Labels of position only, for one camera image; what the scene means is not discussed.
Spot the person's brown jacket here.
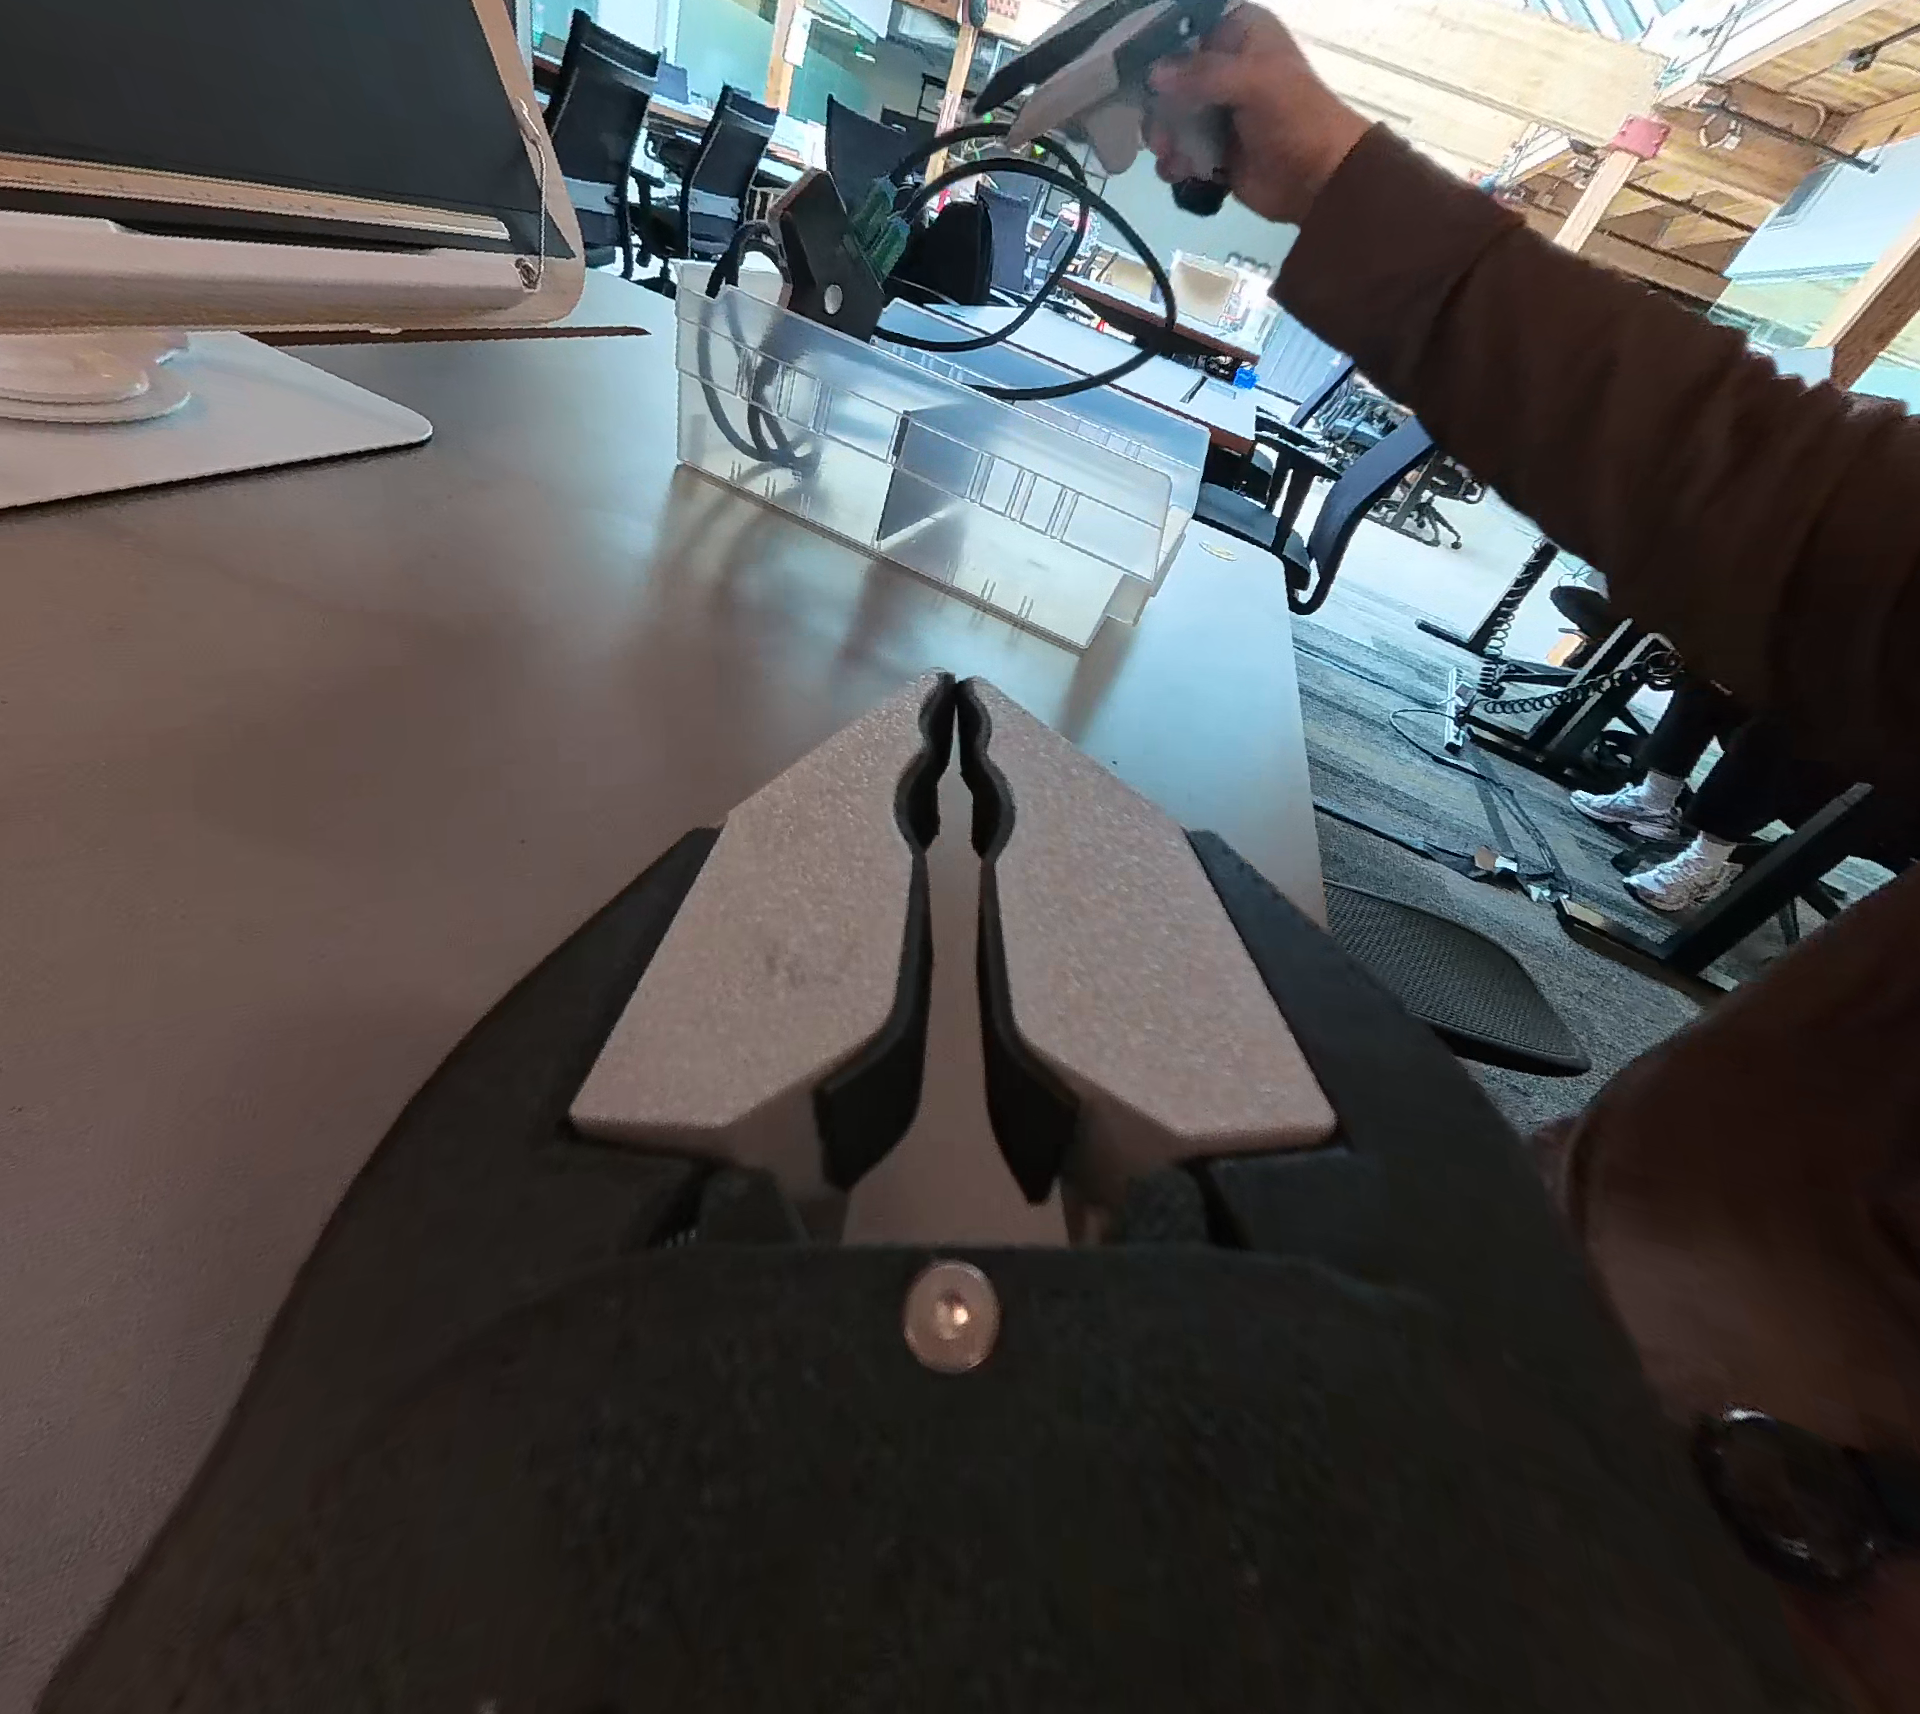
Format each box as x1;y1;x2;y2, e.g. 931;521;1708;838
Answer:
1529;874;1920;1714

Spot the person's right forearm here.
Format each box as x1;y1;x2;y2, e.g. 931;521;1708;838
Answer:
1272;125;1920;795

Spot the black office chair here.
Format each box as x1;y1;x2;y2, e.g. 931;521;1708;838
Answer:
823;95;931;203
546;10;662;277
644;86;782;293

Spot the person's right hand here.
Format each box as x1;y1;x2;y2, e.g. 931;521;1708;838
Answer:
1146;4;1373;224

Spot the white sneaker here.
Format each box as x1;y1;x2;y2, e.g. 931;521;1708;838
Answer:
1622;836;1749;915
1572;776;1689;847

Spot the black desk leg frame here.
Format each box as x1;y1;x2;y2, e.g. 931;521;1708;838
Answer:
1416;536;1883;982

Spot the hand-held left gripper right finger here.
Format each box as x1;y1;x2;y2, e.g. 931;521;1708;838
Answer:
955;677;1339;1205

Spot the clear plastic storage bin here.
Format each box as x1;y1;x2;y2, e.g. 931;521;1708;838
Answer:
665;258;1209;653

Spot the hdmi switch box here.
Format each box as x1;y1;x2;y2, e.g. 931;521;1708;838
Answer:
772;169;901;345

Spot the black mesh chair seat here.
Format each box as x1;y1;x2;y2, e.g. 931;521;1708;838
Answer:
1319;880;1591;1079

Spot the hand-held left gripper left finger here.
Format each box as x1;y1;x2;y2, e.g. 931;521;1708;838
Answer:
565;668;962;1188

